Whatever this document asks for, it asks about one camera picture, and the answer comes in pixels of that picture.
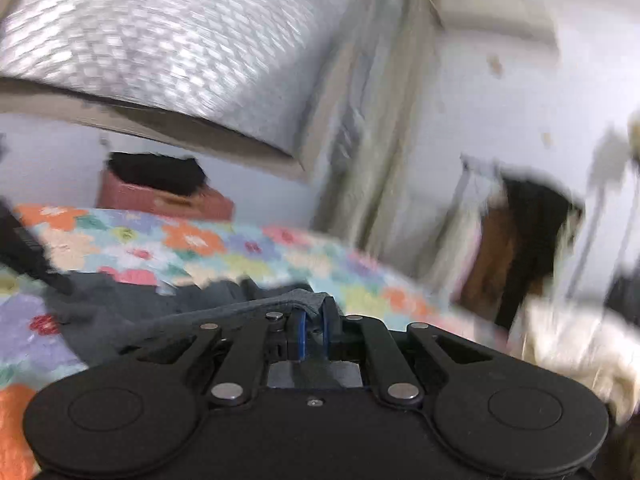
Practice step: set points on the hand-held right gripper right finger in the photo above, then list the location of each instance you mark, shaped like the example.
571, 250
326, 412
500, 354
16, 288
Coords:
326, 332

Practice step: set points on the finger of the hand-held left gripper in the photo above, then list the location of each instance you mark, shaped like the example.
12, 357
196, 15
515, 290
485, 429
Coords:
30, 250

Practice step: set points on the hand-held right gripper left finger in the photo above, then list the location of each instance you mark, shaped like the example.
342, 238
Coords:
300, 335

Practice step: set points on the dark grey garment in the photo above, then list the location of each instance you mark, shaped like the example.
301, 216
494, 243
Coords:
125, 305

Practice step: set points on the floral blanket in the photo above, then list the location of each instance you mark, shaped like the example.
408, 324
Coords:
200, 250

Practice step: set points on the black cloth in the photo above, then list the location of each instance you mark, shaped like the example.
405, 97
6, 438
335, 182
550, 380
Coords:
150, 172

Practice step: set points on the pink box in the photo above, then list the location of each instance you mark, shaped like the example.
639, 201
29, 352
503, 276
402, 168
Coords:
165, 202

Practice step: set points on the white hanging garment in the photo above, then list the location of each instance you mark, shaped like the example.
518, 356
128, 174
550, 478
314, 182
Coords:
452, 260

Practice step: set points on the beige curtain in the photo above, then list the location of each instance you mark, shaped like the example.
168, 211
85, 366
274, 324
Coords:
370, 150

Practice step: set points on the brown black hanging garment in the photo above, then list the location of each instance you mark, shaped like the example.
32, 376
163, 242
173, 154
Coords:
530, 240

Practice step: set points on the cream quilted blanket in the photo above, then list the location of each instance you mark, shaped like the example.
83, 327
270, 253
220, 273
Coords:
575, 350

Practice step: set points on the silver quilted window cover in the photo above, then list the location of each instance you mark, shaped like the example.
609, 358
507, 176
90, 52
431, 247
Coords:
175, 45

